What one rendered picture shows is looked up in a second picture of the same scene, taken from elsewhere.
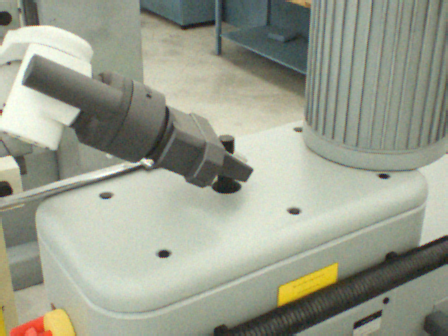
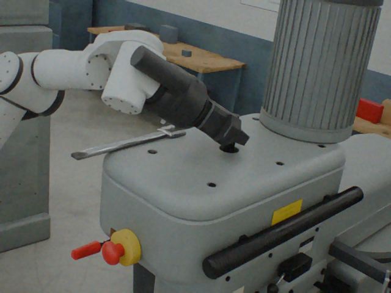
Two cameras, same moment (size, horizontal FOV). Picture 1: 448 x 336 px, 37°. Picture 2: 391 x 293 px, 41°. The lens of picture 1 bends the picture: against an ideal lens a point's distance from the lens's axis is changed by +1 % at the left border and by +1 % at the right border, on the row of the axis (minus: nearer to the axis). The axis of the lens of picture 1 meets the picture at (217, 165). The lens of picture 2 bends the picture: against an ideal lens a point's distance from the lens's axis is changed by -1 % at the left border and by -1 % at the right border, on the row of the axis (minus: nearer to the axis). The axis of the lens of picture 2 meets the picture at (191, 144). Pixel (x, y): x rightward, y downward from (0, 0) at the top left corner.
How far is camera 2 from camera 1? 31 cm
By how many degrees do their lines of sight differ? 14
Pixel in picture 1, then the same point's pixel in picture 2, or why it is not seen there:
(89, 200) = (143, 154)
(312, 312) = (294, 227)
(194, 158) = (222, 125)
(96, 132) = (167, 102)
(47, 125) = (140, 94)
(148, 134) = (198, 106)
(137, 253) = (195, 184)
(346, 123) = (299, 111)
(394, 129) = (329, 116)
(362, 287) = (317, 213)
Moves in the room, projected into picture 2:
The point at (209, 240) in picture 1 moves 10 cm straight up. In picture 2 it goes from (237, 177) to (247, 121)
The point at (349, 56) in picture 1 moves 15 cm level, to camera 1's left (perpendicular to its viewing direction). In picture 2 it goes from (306, 68) to (232, 62)
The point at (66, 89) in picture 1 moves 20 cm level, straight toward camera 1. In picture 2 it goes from (161, 70) to (226, 117)
